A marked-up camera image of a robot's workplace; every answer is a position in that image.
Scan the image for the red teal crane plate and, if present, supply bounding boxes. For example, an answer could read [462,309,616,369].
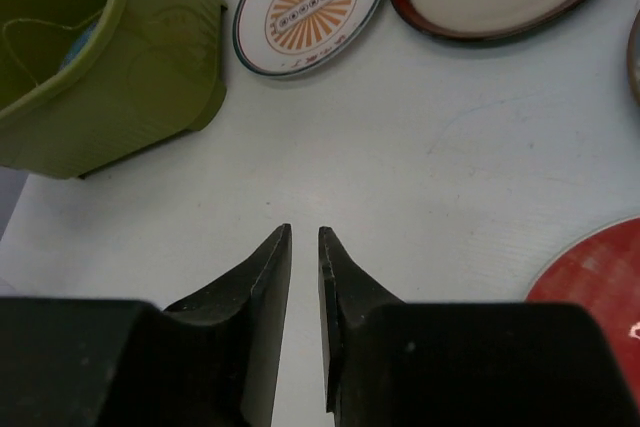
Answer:
[526,217,639,397]

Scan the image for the white orange sunburst plate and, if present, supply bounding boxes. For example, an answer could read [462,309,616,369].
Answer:
[232,0,381,79]

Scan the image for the grey deer plate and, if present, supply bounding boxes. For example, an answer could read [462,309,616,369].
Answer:
[626,12,640,105]

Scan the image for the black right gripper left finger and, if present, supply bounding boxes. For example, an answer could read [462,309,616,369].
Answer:
[1,224,292,426]

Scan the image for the olive green plastic bin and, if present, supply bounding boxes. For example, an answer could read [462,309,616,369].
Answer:
[1,0,226,179]

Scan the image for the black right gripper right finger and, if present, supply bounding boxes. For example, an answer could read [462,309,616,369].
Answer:
[318,227,639,426]

